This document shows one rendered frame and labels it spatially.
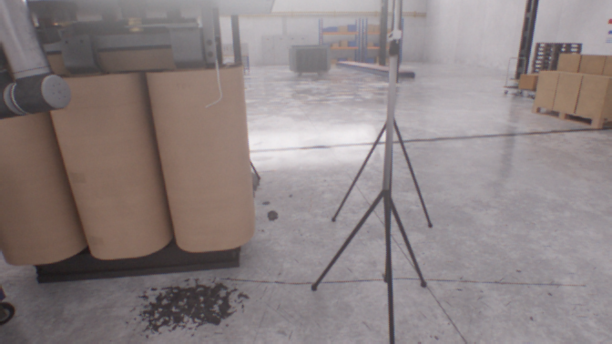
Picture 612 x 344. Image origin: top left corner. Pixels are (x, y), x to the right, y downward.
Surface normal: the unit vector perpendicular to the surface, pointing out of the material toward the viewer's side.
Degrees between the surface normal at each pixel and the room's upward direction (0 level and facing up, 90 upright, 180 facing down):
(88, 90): 90
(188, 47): 90
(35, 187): 90
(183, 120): 90
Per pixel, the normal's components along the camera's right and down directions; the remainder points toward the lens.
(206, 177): 0.15, 0.32
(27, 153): 0.63, 0.24
